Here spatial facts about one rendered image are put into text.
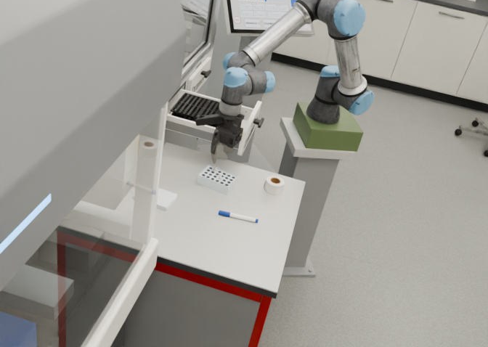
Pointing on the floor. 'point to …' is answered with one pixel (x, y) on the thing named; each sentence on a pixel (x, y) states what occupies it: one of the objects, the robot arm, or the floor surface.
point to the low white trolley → (213, 257)
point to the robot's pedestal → (321, 170)
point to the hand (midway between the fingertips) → (215, 157)
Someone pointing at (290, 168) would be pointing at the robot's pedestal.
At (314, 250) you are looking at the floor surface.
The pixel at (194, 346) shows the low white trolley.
